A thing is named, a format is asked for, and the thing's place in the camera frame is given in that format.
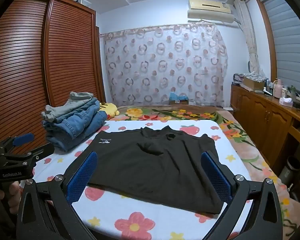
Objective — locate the tissue box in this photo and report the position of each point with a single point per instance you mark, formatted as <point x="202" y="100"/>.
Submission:
<point x="285" y="102"/>

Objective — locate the blue box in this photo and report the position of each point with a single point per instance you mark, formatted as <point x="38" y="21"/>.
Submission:
<point x="178" y="99"/>

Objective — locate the tied pale curtain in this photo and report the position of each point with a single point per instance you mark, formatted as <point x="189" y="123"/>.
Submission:
<point x="250" y="37"/>

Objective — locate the wall air conditioner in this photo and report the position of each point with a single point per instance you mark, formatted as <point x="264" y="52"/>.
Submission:
<point x="210" y="10"/>

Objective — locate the pink thermos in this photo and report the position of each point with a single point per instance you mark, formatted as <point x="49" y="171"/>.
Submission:
<point x="278" y="90"/>

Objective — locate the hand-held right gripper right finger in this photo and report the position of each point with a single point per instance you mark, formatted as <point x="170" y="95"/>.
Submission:
<point x="216" y="178"/>

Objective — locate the folded grey pants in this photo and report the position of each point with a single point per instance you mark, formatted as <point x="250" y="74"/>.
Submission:
<point x="65" y="106"/>

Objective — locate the wooden louvered wardrobe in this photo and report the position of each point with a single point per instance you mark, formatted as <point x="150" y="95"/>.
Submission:
<point x="40" y="55"/>

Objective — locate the folded light blue jeans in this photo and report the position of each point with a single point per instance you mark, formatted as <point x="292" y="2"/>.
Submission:
<point x="77" y="116"/>

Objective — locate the grey window blind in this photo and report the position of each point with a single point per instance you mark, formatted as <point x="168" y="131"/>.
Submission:
<point x="287" y="45"/>

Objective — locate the clear storage box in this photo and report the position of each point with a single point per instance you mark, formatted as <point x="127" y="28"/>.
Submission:
<point x="85" y="2"/>

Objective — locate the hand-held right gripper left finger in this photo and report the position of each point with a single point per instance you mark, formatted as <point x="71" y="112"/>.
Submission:
<point x="82" y="178"/>

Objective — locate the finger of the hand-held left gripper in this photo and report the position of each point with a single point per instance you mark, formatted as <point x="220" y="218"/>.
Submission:
<point x="41" y="151"/>
<point x="23" y="139"/>

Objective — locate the grey trash bin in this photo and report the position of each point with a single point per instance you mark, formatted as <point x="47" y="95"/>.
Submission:
<point x="290" y="171"/>

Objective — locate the cardboard box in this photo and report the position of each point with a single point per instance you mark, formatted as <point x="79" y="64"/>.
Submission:
<point x="252" y="83"/>

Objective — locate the green bottle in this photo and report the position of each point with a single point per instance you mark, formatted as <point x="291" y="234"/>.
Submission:
<point x="293" y="92"/>

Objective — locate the person's left hand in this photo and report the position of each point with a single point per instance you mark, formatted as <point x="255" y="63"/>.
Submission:
<point x="11" y="195"/>

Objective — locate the white strawberry print sheet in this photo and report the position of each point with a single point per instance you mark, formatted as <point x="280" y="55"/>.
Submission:
<point x="120" y="212"/>

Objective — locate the wooden sideboard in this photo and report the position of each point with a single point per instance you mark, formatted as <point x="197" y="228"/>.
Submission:
<point x="265" y="122"/>

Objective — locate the black pants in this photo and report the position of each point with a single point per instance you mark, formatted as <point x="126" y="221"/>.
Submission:
<point x="150" y="165"/>

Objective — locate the folded dark blue jeans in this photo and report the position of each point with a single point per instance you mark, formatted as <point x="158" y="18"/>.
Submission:
<point x="82" y="135"/>

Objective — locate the yellow plush toy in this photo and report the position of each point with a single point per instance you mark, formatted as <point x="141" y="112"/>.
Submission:
<point x="109" y="108"/>

